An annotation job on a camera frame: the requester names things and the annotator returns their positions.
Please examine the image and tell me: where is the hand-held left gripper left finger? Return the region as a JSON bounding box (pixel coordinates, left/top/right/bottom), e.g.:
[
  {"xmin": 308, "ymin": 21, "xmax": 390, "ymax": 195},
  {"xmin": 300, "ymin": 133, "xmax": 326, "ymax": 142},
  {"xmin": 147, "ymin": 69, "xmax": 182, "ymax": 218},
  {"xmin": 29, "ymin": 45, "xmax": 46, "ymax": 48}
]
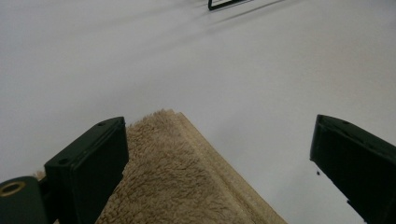
[{"xmin": 44, "ymin": 116, "xmax": 130, "ymax": 224}]

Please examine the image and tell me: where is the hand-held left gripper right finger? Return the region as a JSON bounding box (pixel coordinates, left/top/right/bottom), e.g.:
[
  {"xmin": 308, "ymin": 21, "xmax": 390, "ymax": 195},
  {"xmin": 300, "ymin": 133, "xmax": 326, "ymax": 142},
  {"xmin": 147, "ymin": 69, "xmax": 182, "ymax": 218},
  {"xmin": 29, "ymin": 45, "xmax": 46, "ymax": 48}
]
[{"xmin": 309, "ymin": 114, "xmax": 396, "ymax": 224}]

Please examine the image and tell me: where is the beige terry towel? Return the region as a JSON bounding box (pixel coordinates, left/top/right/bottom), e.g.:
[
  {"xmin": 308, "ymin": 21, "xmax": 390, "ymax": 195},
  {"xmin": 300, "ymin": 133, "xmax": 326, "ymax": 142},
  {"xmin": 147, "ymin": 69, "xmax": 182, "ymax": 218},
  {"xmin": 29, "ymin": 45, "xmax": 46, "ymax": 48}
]
[{"xmin": 34, "ymin": 108, "xmax": 288, "ymax": 224}]

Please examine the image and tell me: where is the black wire rack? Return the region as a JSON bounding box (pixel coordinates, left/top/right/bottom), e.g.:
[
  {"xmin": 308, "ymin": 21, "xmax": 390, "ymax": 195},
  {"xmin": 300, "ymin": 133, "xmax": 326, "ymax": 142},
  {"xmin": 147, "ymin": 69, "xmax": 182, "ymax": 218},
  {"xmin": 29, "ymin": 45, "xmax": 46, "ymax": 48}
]
[{"xmin": 207, "ymin": 0, "xmax": 255, "ymax": 12}]

